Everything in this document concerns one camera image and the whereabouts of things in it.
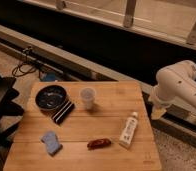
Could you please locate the blue object on floor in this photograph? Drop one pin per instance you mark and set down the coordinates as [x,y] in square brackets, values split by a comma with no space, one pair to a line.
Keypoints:
[49,77]

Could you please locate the white tube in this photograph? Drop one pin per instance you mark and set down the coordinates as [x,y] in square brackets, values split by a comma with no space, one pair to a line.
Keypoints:
[127,134]

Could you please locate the black chair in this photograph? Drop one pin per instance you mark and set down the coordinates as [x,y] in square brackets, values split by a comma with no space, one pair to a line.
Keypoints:
[8,107]

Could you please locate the clear plastic cup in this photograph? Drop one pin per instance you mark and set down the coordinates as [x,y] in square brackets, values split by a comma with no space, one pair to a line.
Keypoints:
[88,97]

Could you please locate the dark blue bowl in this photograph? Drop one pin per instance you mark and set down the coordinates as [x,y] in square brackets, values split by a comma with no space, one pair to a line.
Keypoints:
[50,97]

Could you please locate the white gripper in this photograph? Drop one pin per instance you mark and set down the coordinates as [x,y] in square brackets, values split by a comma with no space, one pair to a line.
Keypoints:
[159,106]

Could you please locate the metal floor rail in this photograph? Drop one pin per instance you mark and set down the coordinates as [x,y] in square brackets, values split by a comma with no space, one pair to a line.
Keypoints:
[180,121]

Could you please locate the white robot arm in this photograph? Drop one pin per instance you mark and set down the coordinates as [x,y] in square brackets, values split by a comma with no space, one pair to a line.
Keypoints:
[176,80]

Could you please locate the blue sponge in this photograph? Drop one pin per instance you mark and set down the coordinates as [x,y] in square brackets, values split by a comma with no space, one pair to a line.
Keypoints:
[51,141]

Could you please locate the black striped block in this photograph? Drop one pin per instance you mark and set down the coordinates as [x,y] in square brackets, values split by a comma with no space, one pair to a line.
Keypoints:
[61,114]

